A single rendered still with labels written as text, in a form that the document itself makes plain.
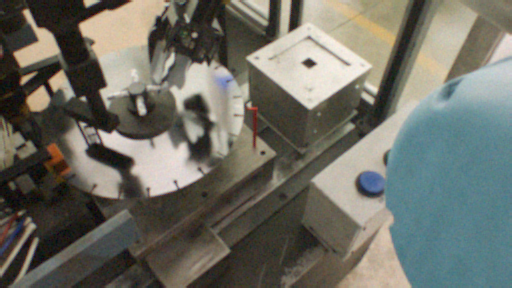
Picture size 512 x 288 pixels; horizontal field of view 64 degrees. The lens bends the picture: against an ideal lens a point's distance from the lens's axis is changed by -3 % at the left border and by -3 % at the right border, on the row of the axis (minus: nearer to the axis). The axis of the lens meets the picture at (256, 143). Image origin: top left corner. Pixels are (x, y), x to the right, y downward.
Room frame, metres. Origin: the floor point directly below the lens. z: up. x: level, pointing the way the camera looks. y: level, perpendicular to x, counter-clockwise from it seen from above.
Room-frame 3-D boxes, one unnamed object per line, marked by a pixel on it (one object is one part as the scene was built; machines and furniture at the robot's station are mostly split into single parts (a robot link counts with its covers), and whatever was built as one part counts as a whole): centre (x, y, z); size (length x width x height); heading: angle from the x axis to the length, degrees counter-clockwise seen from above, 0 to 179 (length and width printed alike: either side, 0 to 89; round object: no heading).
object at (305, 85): (0.63, -0.10, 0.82); 0.18 x 0.18 x 0.15; 42
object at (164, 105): (0.45, 0.19, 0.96); 0.11 x 0.11 x 0.03
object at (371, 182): (0.35, -0.19, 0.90); 0.04 x 0.04 x 0.02
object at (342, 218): (0.41, -0.23, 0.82); 0.28 x 0.11 x 0.15; 132
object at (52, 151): (0.32, 0.33, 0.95); 0.10 x 0.03 x 0.07; 132
